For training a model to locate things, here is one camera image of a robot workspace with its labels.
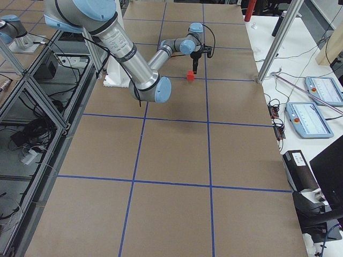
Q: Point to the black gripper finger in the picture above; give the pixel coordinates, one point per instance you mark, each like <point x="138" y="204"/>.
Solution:
<point x="195" y="65"/>

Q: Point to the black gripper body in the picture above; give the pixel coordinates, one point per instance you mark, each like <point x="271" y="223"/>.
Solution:
<point x="195" y="55"/>

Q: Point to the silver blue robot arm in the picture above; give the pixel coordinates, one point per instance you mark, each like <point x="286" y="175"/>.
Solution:
<point x="100" y="19"/>

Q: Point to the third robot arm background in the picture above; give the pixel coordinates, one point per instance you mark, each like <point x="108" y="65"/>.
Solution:
<point x="14" y="34"/>

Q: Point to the red cylinder object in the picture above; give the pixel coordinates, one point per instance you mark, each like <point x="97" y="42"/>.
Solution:
<point x="250" y="9"/>

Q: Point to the small circuit board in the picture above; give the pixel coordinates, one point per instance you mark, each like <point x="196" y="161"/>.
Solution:
<point x="273" y="111"/>

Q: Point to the near blue teach pendant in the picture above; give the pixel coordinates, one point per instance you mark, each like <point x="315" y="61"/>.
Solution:
<point x="308" y="121"/>

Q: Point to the blue teach pendant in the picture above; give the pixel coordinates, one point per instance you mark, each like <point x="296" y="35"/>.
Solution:
<point x="308" y="121"/>
<point x="325" y="89"/>

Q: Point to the far blue teach pendant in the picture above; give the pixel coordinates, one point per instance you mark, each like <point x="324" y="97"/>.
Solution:
<point x="325" y="89"/>

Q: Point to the black cardboard box label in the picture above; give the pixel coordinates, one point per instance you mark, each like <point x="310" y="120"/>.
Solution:
<point x="298" y="171"/>

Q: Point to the black computer monitor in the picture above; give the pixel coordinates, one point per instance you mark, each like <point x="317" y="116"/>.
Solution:
<point x="327" y="169"/>

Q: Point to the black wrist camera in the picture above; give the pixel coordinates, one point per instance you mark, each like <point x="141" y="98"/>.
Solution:
<point x="207" y="50"/>

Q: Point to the white central pillar mount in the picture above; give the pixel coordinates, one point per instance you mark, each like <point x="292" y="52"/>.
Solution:
<point x="116" y="76"/>

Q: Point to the aluminium frame post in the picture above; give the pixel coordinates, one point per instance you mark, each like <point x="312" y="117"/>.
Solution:
<point x="279" y="38"/>

